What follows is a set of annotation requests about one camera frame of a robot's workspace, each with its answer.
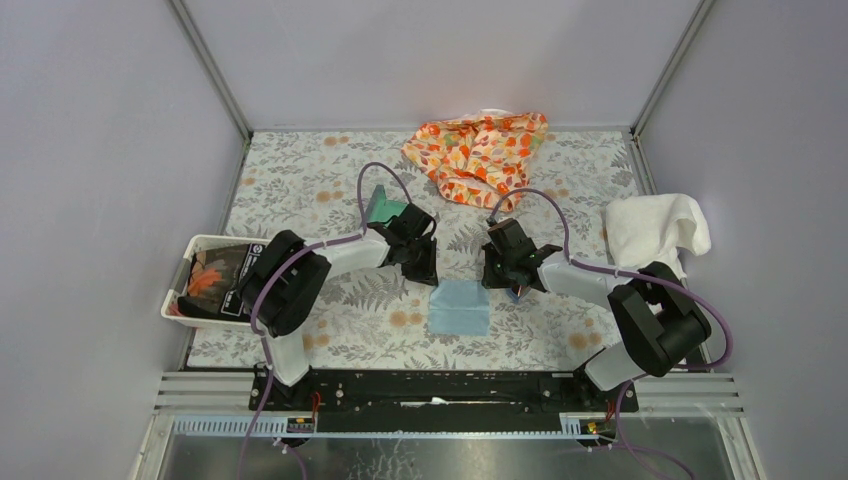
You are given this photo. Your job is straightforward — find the dark blue glasses case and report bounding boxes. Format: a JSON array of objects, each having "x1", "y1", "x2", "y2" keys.
[{"x1": 365, "y1": 184, "x2": 407, "y2": 224}]

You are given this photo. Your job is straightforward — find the light blue cleaning cloth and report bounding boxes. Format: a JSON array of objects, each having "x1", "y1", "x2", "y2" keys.
[{"x1": 427, "y1": 280, "x2": 490, "y2": 336}]

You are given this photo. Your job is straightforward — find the blue frame sunglasses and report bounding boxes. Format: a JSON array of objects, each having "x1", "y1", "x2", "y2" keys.
[{"x1": 506, "y1": 285, "x2": 531, "y2": 303}]

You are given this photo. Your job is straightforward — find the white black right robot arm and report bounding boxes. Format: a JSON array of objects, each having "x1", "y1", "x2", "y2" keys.
[{"x1": 482, "y1": 219, "x2": 712, "y2": 412}]

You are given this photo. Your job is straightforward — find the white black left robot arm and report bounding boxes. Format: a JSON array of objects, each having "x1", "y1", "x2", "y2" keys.
[{"x1": 235, "y1": 204, "x2": 438, "y2": 411}]

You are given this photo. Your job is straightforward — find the floral grey tablecloth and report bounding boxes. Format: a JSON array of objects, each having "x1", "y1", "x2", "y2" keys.
[{"x1": 225, "y1": 131, "x2": 639, "y2": 370}]

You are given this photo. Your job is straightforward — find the orange floral fabric bag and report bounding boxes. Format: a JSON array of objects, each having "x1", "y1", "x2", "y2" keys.
[{"x1": 401, "y1": 109, "x2": 549, "y2": 212}]

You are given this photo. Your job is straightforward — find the white towel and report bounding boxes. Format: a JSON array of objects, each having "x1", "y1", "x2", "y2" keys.
[{"x1": 604, "y1": 194, "x2": 712, "y2": 279}]

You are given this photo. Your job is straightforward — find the black pouch in basket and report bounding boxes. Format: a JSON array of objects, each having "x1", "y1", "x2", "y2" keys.
[{"x1": 177, "y1": 243, "x2": 265, "y2": 323}]

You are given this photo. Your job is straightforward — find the white perforated plastic basket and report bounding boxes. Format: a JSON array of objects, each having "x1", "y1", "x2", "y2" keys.
[{"x1": 161, "y1": 235, "x2": 269, "y2": 331}]

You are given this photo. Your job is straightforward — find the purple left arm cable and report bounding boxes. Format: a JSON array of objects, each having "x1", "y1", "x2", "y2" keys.
[{"x1": 238, "y1": 161, "x2": 413, "y2": 480}]

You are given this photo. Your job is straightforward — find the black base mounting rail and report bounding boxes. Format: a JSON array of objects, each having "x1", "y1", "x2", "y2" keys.
[{"x1": 248, "y1": 367, "x2": 639, "y2": 434}]

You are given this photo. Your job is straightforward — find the aluminium frame profile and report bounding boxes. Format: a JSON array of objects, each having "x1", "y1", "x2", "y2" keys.
[{"x1": 131, "y1": 367, "x2": 763, "y2": 479}]

